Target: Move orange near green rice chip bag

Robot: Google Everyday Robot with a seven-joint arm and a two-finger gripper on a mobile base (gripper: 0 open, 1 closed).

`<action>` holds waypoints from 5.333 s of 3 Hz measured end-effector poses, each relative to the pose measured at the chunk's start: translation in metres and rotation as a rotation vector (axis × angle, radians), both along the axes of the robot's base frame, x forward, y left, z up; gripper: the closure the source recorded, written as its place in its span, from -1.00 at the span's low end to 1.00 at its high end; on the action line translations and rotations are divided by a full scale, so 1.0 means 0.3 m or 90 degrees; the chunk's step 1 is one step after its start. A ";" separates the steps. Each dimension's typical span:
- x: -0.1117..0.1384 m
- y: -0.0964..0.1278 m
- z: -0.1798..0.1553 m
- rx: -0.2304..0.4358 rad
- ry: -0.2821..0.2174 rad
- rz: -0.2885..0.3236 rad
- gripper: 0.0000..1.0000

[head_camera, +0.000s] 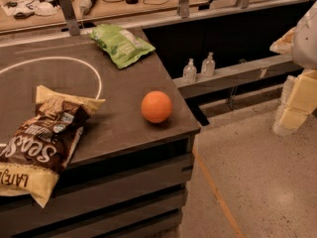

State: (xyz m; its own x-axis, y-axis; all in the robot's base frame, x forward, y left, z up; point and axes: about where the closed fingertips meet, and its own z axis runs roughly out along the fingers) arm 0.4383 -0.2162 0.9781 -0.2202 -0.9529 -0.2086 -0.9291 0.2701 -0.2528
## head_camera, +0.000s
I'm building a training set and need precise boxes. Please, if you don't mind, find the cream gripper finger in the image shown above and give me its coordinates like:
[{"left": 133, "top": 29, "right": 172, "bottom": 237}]
[
  {"left": 272, "top": 69, "right": 317, "bottom": 136},
  {"left": 269, "top": 28, "right": 294, "bottom": 55}
]

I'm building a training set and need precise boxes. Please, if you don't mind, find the orange fruit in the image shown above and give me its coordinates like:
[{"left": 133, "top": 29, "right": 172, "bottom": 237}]
[{"left": 141, "top": 91, "right": 172, "bottom": 124}]

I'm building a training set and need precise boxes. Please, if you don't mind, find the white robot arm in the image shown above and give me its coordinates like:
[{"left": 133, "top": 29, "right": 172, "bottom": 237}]
[{"left": 269, "top": 2, "right": 317, "bottom": 136}]

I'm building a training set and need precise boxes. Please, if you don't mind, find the green rice chip bag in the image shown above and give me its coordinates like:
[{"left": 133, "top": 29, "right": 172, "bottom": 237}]
[{"left": 89, "top": 24, "right": 156, "bottom": 69}]

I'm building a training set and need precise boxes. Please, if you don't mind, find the brown yellow chip bag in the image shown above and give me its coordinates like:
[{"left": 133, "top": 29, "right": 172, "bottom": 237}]
[{"left": 0, "top": 85, "right": 104, "bottom": 207}]

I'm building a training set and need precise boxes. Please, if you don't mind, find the clear sanitizer bottle right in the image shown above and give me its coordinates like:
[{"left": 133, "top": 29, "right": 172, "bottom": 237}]
[{"left": 201, "top": 53, "right": 215, "bottom": 76}]

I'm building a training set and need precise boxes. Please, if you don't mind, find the clear sanitizer bottle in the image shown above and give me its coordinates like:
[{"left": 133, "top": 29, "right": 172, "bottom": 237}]
[
  {"left": 201, "top": 53, "right": 215, "bottom": 76},
  {"left": 182, "top": 59, "right": 197, "bottom": 83}
]

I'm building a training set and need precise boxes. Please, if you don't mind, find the clear sanitizer bottle left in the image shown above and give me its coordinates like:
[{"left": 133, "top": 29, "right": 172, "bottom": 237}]
[{"left": 182, "top": 59, "right": 197, "bottom": 83}]

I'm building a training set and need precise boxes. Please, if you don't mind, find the dark counter cabinet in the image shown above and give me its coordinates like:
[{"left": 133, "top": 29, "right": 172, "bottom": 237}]
[{"left": 0, "top": 35, "right": 200, "bottom": 238}]

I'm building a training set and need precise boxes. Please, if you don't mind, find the grey handheld tool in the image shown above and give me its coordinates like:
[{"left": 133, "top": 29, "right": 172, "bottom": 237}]
[{"left": 79, "top": 0, "right": 96, "bottom": 15}]

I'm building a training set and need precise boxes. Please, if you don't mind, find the white face mask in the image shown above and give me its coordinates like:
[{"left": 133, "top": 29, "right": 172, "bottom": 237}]
[{"left": 34, "top": 2, "right": 57, "bottom": 16}]

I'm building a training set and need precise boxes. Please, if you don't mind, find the grey metal bracket left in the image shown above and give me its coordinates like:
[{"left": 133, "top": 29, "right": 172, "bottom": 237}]
[{"left": 58, "top": 0, "right": 80, "bottom": 36}]

